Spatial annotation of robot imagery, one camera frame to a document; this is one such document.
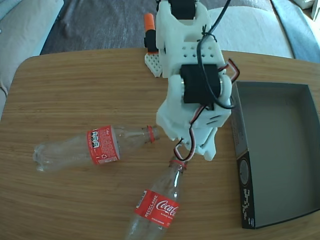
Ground grey rug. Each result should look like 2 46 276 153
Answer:
39 0 275 55

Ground orange and black clamp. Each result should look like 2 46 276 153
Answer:
142 12 158 55

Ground clear bottle red label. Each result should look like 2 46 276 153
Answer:
123 156 189 240
32 124 162 174

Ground light blue cloth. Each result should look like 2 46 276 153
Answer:
271 0 320 62

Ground grey cardboard box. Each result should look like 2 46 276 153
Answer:
228 80 320 230

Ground white sofa cushion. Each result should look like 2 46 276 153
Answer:
207 4 295 60
0 0 65 123

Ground black camera cable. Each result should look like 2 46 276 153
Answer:
196 0 237 110

